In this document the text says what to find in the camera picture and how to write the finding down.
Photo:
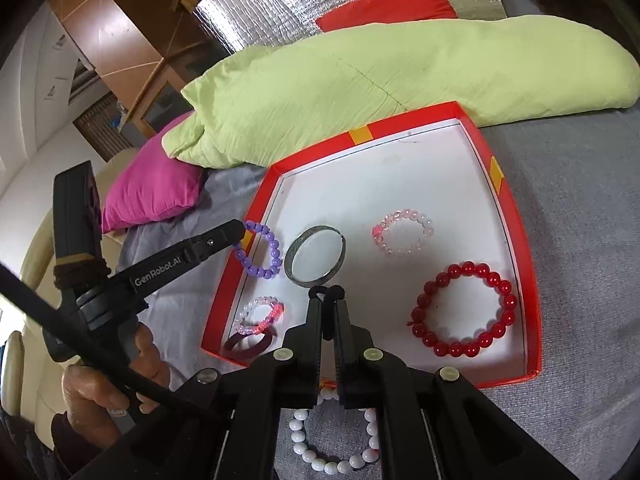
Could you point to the grey blanket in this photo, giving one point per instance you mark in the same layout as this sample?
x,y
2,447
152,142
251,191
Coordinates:
x,y
585,260

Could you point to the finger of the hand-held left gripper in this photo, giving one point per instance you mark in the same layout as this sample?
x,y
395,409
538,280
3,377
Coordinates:
x,y
200,250

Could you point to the silver bangle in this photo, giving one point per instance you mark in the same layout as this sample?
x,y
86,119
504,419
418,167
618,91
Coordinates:
x,y
290,265

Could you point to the lattice window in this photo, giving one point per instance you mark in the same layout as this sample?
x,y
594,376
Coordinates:
x,y
100,125

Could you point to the red pillow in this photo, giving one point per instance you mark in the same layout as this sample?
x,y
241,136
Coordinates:
x,y
395,0

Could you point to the magenta pillow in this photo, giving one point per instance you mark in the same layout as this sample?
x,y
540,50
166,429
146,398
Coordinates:
x,y
150,185

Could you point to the beige leather sofa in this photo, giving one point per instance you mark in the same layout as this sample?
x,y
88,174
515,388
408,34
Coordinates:
x,y
35,260

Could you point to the person's left forearm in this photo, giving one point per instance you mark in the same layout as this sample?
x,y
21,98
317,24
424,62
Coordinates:
x,y
75,452

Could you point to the person's left hand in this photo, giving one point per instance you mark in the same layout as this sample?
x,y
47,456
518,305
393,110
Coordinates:
x,y
90,400

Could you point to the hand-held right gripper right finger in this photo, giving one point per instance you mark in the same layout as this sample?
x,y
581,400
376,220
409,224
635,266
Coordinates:
x,y
341,320

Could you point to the light green quilt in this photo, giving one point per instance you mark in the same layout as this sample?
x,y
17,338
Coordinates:
x,y
350,85

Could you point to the red cardboard box lid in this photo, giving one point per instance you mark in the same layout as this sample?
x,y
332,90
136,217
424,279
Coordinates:
x,y
400,185

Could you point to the maroon bangle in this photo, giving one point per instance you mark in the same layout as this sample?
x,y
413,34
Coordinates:
x,y
235,347

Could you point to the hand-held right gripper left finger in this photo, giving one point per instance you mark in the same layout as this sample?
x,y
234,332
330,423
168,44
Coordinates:
x,y
316,320

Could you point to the silver foil insulation sheet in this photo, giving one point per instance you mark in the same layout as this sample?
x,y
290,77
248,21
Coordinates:
x,y
270,10

